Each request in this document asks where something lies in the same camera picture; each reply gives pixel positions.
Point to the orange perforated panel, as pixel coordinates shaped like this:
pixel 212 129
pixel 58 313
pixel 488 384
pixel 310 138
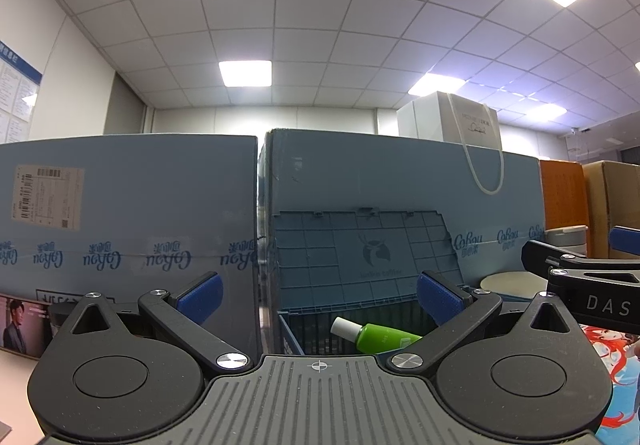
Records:
pixel 565 194

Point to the magazine with man photo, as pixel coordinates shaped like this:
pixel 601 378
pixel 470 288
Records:
pixel 25 327

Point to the green lotion bottle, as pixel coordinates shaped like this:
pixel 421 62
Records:
pixel 371 338

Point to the brown cardboard box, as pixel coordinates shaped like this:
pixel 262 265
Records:
pixel 613 199

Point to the blue plastic storage crate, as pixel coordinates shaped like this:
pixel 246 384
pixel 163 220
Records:
pixel 362 265

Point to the white paper gift bag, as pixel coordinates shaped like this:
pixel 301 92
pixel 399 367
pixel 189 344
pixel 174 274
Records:
pixel 449 118

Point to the colourful anime table mat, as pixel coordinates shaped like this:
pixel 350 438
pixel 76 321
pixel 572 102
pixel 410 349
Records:
pixel 619 352

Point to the large blue cardboard box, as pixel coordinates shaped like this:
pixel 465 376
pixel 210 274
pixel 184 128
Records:
pixel 303 170

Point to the wall notice board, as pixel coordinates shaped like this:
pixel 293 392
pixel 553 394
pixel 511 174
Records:
pixel 19 89

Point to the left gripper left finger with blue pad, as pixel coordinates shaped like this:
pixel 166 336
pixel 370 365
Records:
pixel 199 299

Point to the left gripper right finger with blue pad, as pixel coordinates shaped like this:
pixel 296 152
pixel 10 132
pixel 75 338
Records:
pixel 439 298

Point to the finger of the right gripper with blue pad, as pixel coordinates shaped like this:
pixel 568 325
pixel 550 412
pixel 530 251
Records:
pixel 625 239

